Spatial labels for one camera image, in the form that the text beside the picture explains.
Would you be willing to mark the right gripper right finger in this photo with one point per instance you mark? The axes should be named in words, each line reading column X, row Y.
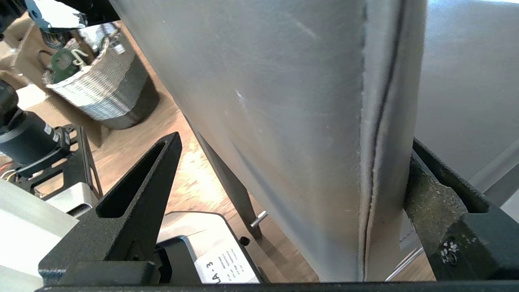
column 466, row 239

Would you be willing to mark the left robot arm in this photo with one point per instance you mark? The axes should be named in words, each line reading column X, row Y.
column 24, row 138

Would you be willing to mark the woven basket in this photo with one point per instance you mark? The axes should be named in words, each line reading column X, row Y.
column 113, row 89

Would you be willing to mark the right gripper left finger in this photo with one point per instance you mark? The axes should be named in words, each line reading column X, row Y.
column 134, row 227

